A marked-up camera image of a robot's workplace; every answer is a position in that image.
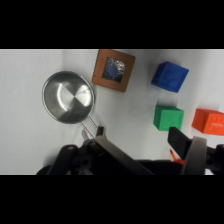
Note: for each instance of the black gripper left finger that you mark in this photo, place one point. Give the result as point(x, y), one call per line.
point(115, 152)

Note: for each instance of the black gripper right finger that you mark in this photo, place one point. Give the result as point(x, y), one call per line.
point(181, 144)

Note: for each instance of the green block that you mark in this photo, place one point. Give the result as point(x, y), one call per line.
point(168, 118)

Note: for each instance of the red block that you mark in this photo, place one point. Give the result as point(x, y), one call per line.
point(210, 121)

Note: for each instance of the blue block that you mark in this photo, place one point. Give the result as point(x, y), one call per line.
point(170, 76)

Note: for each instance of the thin orange stick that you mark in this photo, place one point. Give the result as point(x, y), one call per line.
point(175, 159)

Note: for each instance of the small steel pan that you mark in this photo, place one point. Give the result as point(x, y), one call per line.
point(68, 97)

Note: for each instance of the square wooden frame with foil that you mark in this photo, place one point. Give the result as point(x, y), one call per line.
point(99, 73)

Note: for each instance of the small blue piece in frame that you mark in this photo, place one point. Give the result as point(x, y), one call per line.
point(112, 70)

